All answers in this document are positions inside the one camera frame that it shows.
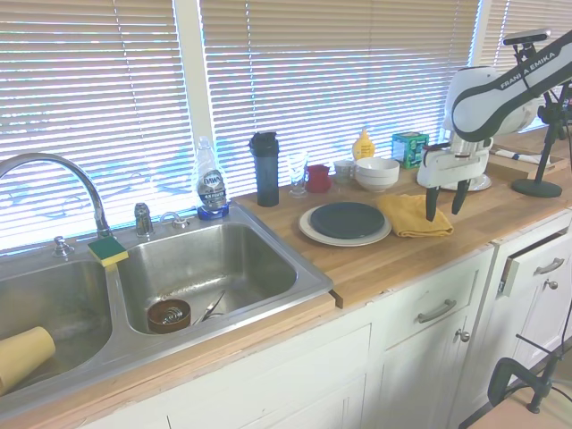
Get white window blind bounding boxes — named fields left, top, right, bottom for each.
left=198, top=0, right=483, bottom=200
left=480, top=0, right=572, bottom=131
left=0, top=0, right=198, bottom=258

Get brushed metal drawer handle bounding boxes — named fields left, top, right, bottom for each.
left=533, top=257, right=566, bottom=276
left=416, top=299, right=458, bottom=324

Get white kitchen counter cabinet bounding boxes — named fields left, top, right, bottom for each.
left=80, top=209, right=572, bottom=429

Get yellow plastic cup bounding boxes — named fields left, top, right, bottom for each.
left=0, top=325, right=57, bottom=397

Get yellow terry cloth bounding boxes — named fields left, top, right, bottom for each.
left=376, top=192, right=455, bottom=239

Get clear stemmed glass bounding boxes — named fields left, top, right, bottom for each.
left=287, top=151, right=310, bottom=199

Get red mug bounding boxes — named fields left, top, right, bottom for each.
left=305, top=164, right=332, bottom=194

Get yellow mustard bottle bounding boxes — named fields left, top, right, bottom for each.
left=351, top=128, right=375, bottom=162

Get chrome sink soap pump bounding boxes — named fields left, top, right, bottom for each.
left=51, top=235, right=75, bottom=259

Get white rolled napkin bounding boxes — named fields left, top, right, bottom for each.
left=494, top=149, right=542, bottom=164

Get wooden tray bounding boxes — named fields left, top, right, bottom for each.
left=485, top=141, right=572, bottom=180

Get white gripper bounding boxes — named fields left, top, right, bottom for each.
left=416, top=145, right=492, bottom=223

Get cream dinner plate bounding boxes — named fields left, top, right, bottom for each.
left=298, top=203, right=393, bottom=247

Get chrome gooseneck faucet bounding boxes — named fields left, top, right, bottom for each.
left=0, top=152, right=114, bottom=239

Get white ceramic bowl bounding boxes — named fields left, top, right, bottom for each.
left=357, top=175, right=399, bottom=194

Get black round-base camera stand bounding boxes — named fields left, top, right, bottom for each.
left=511, top=42, right=572, bottom=198

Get white open drawer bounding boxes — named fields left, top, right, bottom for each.
left=499, top=230, right=572, bottom=299

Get grey stereo camera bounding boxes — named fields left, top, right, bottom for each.
left=502, top=28, right=553, bottom=46

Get dark green table clamp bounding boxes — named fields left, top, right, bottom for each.
left=486, top=332, right=572, bottom=415

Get chrome faucet handle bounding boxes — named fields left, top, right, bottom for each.
left=134, top=202, right=156, bottom=238

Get chrome sink sprayer loop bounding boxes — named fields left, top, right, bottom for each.
left=159, top=211, right=189, bottom=230

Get clear glass measuring cup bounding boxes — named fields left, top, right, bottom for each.
left=332, top=159, right=358, bottom=187

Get metal tongs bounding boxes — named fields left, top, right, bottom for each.
left=191, top=290, right=227, bottom=325

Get black shaker bottle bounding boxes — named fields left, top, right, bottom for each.
left=248, top=130, right=281, bottom=207

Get white dinner plate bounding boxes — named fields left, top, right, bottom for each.
left=464, top=172, right=492, bottom=192

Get yellow green sponge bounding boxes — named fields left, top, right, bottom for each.
left=87, top=236, right=130, bottom=268

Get green cardboard box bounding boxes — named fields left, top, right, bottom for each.
left=391, top=131, right=430, bottom=170

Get stainless steel double sink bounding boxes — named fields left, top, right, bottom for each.
left=0, top=203, right=335, bottom=399

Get brown bowl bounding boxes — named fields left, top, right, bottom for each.
left=147, top=298, right=192, bottom=335

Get dark blue plate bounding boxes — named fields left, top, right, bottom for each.
left=310, top=202, right=386, bottom=239

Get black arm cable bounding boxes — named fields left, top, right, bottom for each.
left=513, top=42, right=572, bottom=103

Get stacked white bowls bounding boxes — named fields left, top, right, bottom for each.
left=355, top=156, right=401, bottom=182

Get Dawn dish soap bottle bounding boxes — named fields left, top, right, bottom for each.
left=195, top=136, right=232, bottom=221

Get metal coil whisk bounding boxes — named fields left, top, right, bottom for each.
left=160, top=305, right=187, bottom=324

